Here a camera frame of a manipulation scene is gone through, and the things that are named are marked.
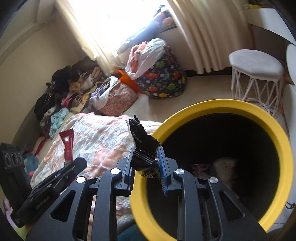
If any green black snack packet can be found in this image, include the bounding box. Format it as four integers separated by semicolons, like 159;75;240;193
127;115;160;178

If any red small candy wrapper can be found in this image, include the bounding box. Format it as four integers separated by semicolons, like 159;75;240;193
59;128;74;167

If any lime green sleeve forearm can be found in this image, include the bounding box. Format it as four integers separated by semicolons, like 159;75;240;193
13;225;32;240

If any yellow rim trash bin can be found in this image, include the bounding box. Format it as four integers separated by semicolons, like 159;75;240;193
130;99;293;240

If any orange white chenille blanket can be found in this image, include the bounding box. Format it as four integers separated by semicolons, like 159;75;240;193
30;113;133;187

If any floral pink bag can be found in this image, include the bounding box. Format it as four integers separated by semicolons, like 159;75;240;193
99;82;138;116

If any dinosaur print laundry basket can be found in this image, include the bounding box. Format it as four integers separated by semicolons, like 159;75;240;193
135;46;187;99

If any light blue crumpled cloth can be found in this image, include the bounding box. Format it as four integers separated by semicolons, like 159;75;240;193
49;108;69;138

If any orange bag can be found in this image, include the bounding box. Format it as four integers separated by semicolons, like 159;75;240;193
112;69;140;93

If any pile of clothes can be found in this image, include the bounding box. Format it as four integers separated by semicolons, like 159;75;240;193
34;57;106;138

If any white bag with clothes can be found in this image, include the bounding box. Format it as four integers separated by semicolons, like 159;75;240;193
125;38;167;80

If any dark jacket on sill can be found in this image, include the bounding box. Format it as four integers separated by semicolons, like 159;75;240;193
128;21;162;45

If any cream curtain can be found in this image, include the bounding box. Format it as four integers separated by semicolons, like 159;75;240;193
56;1;251;74

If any orange patterned cloth on sill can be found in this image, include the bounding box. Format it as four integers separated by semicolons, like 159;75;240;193
154;10;175;29

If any white wire stool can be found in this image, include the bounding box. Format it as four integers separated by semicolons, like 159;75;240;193
228;49;284;117

